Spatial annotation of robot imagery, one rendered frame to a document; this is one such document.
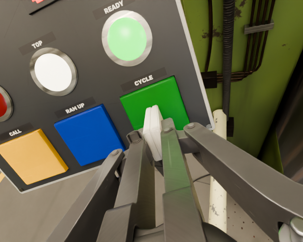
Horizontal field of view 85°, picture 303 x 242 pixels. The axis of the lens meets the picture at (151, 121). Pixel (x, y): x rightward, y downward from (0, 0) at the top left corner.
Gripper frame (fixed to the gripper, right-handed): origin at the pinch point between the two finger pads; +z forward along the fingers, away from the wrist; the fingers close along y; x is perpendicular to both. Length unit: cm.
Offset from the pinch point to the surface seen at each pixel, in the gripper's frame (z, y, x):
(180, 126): 4.8, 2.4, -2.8
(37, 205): 88, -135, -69
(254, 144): 53, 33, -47
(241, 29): 28.0, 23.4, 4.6
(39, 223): 75, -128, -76
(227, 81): 34.3, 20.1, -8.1
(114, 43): 5.2, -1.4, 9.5
